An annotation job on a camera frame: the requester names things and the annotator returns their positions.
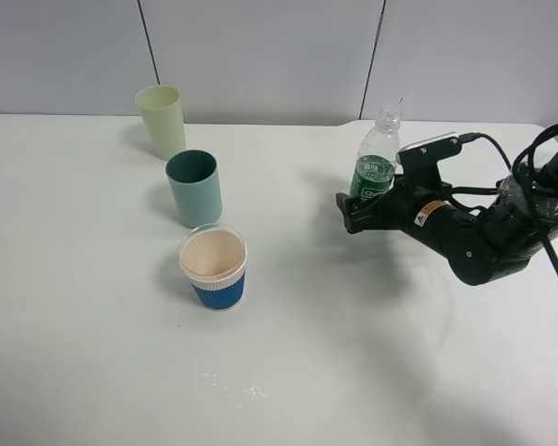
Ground teal blue plastic cup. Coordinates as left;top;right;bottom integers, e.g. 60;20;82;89
166;150;222;228

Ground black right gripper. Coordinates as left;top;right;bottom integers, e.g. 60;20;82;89
336;178;474;242

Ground blue sleeved paper cup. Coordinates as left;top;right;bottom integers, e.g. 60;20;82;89
179;224;247;311

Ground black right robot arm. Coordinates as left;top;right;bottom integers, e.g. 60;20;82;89
336;124;558;286

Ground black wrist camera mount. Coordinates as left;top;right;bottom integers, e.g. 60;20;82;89
396;133;461;193

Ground clear bottle with green label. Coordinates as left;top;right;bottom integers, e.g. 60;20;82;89
350;106;402;201

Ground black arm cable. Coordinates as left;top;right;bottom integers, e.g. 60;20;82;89
439;119;558;312

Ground pale yellow-green plastic cup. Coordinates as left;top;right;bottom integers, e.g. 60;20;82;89
135;85;186;161

